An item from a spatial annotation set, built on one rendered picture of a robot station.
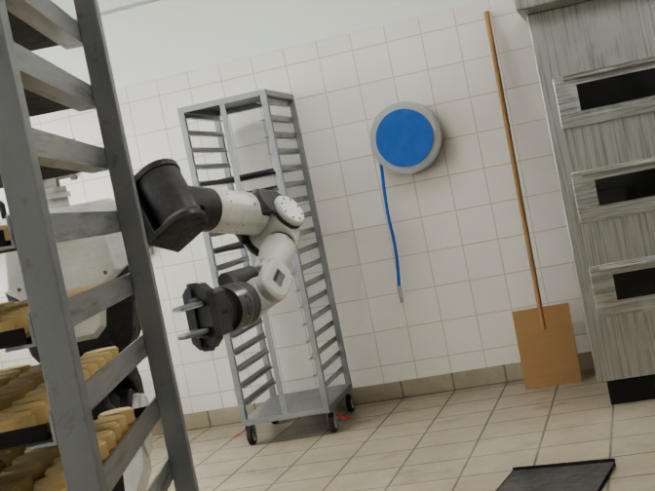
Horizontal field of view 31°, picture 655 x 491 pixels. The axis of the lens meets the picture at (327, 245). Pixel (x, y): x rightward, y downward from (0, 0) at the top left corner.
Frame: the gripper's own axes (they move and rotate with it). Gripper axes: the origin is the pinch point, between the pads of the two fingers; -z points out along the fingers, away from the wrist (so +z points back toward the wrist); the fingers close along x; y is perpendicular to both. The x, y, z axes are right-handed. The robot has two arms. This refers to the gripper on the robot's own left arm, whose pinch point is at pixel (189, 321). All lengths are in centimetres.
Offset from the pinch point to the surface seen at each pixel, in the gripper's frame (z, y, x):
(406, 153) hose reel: 419, -141, 31
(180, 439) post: -36.7, 21.4, -12.9
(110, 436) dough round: -58, 27, -7
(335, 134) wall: 423, -184, 50
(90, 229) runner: -58, 31, 19
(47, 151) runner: -71, 39, 28
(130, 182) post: -36.5, 21.6, 24.3
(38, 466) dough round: -71, 27, -7
